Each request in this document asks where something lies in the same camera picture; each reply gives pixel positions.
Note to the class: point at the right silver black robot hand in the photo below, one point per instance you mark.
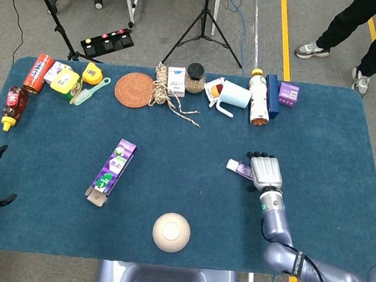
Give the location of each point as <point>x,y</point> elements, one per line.
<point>266,172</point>

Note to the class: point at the purple white toothpaste tube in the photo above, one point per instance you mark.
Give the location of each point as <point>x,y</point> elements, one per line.
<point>238,167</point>

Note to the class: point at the purple cardboard box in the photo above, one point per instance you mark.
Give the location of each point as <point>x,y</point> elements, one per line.
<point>115,167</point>

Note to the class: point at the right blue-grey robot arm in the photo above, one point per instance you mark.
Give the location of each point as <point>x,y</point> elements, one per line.
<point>276,223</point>

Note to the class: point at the dark blue box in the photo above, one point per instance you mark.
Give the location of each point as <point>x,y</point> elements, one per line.
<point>273,96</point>

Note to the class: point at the white pink packet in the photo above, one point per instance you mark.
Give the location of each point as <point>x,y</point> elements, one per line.
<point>55,70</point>

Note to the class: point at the drink bottle yellow cap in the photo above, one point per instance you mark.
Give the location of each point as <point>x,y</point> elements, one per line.
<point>259,101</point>

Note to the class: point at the light blue plastic mug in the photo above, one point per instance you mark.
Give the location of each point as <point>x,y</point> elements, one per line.
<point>235,95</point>

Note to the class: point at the brown syrup bottle yellow cap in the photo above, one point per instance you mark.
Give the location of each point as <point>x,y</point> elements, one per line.
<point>13,104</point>

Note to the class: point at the white red snack packet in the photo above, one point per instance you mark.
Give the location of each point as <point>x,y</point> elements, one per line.
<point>213,90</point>

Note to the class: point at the blue felt table mat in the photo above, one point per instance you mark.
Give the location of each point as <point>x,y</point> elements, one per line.
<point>75,130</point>

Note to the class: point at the beige upturned bowl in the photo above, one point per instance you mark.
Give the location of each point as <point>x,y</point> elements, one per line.
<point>171,232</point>

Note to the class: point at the glass jar black lid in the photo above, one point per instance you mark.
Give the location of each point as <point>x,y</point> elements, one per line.
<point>195,78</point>

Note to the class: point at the white carton with red print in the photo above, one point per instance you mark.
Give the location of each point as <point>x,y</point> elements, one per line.
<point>176,81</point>

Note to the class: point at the red chips can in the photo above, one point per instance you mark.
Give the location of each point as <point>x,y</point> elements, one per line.
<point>38,73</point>

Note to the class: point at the grey white sneaker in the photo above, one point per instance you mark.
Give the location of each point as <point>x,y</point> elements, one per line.
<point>311,50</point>
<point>361,81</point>

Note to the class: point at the yellow lid green container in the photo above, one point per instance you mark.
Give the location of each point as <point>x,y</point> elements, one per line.
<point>64,80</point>

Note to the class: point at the light green brush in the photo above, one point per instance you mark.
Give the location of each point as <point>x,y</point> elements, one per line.
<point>83,96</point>

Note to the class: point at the round woven orange coaster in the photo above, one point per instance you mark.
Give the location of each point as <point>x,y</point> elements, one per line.
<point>134,90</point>

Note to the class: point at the yellow tape measure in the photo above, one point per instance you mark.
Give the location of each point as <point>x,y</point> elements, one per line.
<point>91,73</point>

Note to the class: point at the black tripod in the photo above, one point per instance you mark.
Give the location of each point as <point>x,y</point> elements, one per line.
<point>205,16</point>

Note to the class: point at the white pole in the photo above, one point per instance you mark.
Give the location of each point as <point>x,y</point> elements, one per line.
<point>216,8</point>

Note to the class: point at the person in black trousers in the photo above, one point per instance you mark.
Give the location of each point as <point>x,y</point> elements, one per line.
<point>353,20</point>

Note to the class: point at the black light stand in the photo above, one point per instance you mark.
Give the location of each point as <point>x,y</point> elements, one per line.
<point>57,26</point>

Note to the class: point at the black foot pedal board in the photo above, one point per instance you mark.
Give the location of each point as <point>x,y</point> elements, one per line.
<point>107,44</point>

